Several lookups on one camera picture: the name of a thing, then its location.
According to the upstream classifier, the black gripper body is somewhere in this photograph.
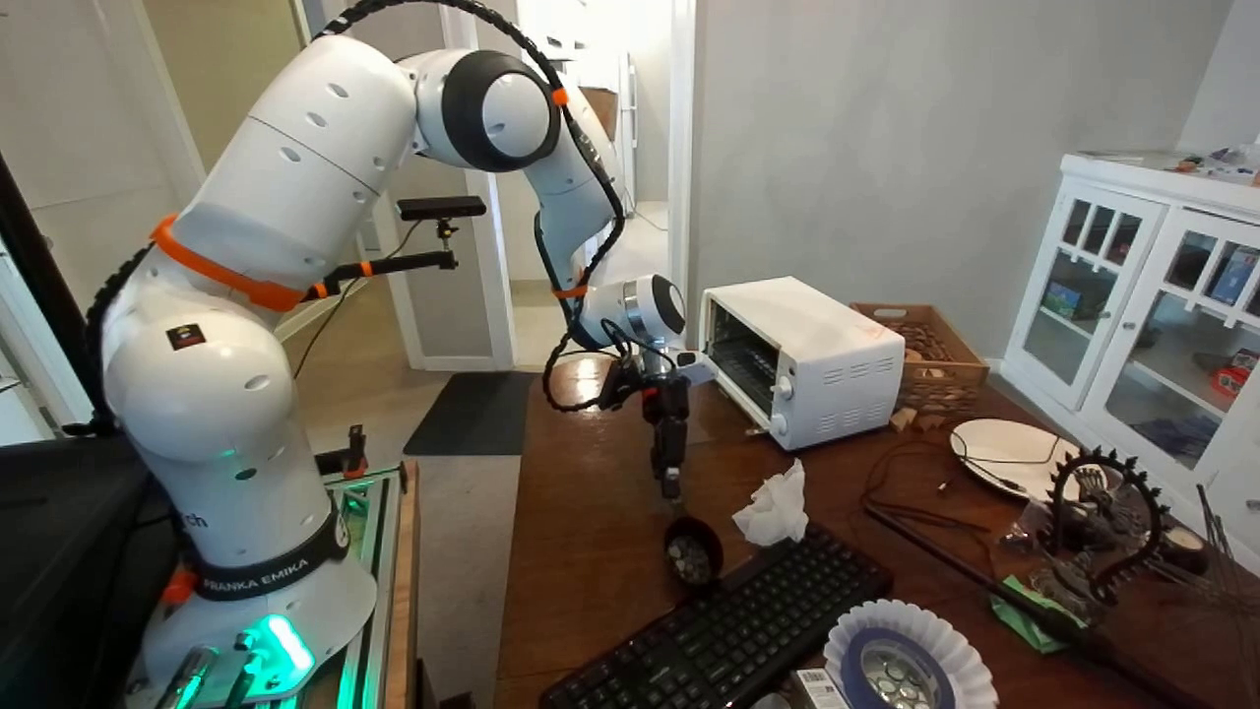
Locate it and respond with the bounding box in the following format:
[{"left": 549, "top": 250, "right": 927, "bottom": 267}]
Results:
[{"left": 642, "top": 363, "right": 698, "bottom": 443}]

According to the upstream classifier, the small black pot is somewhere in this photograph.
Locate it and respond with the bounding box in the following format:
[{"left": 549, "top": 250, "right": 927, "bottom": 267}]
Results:
[{"left": 663, "top": 493, "right": 723, "bottom": 592}]

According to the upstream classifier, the white toaster oven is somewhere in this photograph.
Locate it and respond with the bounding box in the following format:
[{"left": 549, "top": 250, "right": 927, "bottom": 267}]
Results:
[{"left": 692, "top": 273, "right": 908, "bottom": 453}]

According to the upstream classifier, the crumpled white tissue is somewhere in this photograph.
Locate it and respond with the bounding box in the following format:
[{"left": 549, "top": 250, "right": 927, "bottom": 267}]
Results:
[{"left": 730, "top": 458, "right": 814, "bottom": 552}]

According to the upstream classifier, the black computer keyboard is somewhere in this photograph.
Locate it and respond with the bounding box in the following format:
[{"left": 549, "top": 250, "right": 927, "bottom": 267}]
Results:
[{"left": 536, "top": 529, "right": 898, "bottom": 709}]

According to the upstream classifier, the black floor mat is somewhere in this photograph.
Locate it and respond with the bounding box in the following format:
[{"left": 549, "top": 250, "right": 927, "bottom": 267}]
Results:
[{"left": 403, "top": 371, "right": 538, "bottom": 462}]

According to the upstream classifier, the small white labelled box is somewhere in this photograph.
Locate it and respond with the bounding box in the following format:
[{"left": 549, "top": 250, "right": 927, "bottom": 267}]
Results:
[{"left": 789, "top": 665, "right": 849, "bottom": 709}]

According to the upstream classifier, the dark wooden board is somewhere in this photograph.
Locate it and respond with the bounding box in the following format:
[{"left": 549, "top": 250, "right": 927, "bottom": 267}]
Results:
[{"left": 860, "top": 449, "right": 1055, "bottom": 583}]

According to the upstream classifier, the brown wooden crate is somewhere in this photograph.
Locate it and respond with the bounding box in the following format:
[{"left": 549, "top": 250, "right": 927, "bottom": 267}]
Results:
[{"left": 849, "top": 304, "right": 991, "bottom": 429}]

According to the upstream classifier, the blue white fluted bowl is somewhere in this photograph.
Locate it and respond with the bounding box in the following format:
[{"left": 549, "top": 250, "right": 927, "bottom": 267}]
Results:
[{"left": 818, "top": 596, "right": 1004, "bottom": 709}]

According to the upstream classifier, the brown box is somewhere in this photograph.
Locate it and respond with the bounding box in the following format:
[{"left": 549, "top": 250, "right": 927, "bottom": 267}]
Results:
[{"left": 584, "top": 81, "right": 621, "bottom": 141}]

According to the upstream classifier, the black tripod boom orange band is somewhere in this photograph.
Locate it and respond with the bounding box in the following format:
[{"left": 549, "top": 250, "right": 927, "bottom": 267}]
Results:
[{"left": 306, "top": 216, "right": 466, "bottom": 304}]

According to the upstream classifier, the black red clamp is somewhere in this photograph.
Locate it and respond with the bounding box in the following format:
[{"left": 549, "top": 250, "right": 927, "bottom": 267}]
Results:
[{"left": 310, "top": 420, "right": 373, "bottom": 485}]

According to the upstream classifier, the white plate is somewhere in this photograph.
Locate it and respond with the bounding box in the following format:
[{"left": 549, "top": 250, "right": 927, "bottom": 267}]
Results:
[{"left": 945, "top": 412, "right": 1084, "bottom": 505}]

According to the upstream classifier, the green plastic tool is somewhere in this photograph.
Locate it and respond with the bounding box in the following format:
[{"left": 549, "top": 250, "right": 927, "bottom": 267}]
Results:
[{"left": 988, "top": 569, "right": 1096, "bottom": 657}]

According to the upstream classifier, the white glass-door cabinet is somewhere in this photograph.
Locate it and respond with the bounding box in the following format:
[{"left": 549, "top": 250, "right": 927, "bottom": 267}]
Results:
[{"left": 998, "top": 149, "right": 1260, "bottom": 554}]

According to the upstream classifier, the small round wooden object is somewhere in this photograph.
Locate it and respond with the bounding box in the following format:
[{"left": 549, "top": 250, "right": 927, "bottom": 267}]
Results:
[{"left": 1158, "top": 524, "right": 1214, "bottom": 569}]

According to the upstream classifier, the black equipment case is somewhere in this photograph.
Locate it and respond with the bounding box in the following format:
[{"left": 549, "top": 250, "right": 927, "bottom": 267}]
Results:
[{"left": 0, "top": 436, "right": 173, "bottom": 709}]

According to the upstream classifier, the black camera on tripod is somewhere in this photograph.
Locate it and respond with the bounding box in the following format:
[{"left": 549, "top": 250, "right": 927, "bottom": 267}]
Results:
[{"left": 399, "top": 194, "right": 488, "bottom": 225}]

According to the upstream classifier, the black wire rack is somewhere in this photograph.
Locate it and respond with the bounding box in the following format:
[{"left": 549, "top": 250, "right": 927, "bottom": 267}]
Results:
[{"left": 1038, "top": 443, "right": 1175, "bottom": 596}]

